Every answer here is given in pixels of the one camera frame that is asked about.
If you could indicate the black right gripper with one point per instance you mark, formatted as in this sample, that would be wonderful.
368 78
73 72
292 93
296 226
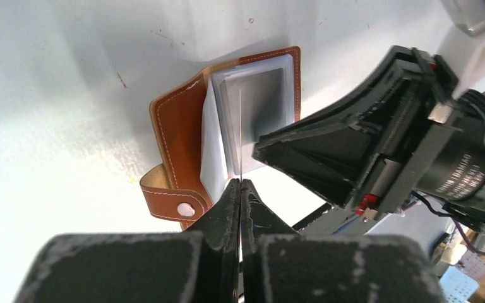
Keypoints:
396 133

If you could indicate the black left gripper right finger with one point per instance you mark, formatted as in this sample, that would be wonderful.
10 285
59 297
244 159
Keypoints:
280 265

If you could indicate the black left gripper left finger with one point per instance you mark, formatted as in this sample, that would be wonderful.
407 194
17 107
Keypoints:
200 264

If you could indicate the brown leather card holder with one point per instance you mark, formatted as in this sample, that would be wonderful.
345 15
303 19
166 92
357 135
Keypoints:
206 129

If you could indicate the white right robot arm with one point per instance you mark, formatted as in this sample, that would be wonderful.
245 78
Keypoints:
463 50

